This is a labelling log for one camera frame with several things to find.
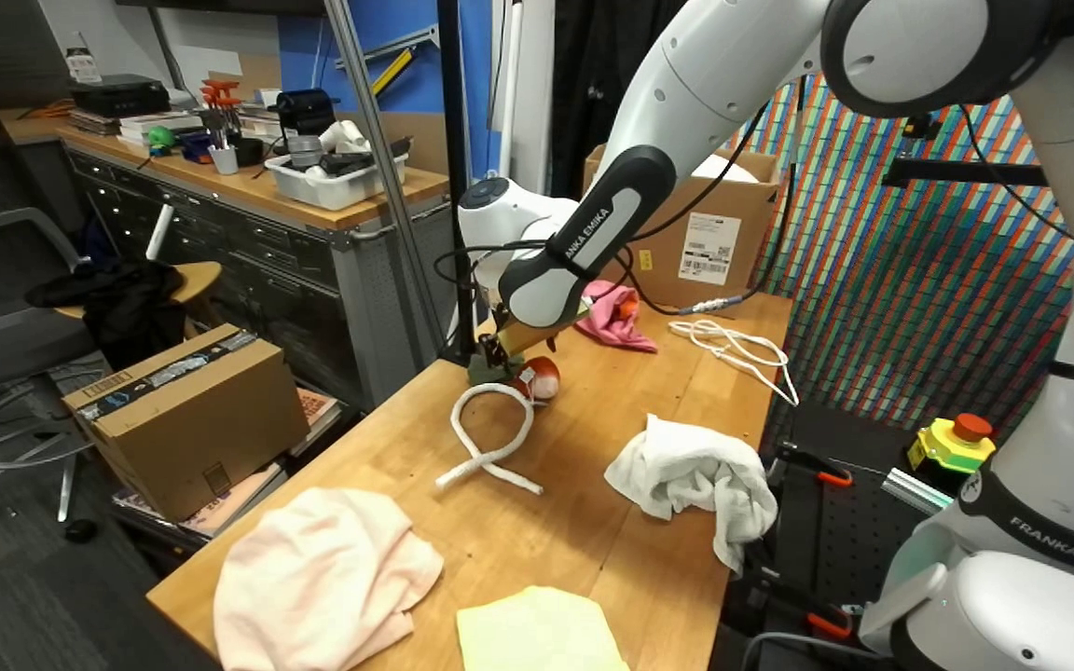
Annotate dark green cloth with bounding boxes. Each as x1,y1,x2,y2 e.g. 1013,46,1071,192
467,356,514,389

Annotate yellow-green microfiber cloth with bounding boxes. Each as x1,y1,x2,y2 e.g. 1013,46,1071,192
455,586,630,671

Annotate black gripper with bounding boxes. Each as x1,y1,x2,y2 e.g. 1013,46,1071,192
473,322,537,373

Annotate pink cloth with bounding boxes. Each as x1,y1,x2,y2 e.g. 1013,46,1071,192
579,280,656,356

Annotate red orange round object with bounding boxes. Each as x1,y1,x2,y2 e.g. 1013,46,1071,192
519,358,560,404

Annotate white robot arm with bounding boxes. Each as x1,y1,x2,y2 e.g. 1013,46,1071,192
492,0,1074,671

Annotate white plastic bin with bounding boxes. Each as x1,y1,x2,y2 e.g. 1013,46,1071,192
270,156,383,209

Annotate silver diagonal tripod leg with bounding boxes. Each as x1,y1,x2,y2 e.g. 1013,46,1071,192
326,0,442,356

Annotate thick white rope loop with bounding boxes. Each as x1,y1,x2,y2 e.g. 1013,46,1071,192
430,382,543,501

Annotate grey office chair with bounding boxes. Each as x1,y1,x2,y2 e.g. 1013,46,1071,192
0,207,96,546

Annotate cardboard box on table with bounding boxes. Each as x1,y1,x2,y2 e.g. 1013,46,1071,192
604,153,783,309

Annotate light pink garment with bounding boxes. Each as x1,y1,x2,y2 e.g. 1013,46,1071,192
214,490,442,671

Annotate white cloth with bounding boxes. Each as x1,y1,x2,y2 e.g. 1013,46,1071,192
604,414,780,576

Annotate black vertical pole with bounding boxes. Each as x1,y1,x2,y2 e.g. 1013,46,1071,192
436,0,476,362

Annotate black garment on stool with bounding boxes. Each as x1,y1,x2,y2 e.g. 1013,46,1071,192
25,261,181,369

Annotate cardboard box on floor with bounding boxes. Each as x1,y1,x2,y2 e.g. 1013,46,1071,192
62,324,304,519

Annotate wooden workbench with drawers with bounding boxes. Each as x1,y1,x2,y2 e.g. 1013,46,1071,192
5,116,450,407

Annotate round wooden stool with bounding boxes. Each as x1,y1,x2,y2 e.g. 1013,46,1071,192
52,259,227,324

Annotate yellow red emergency button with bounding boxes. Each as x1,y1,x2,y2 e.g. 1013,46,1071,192
907,414,994,473

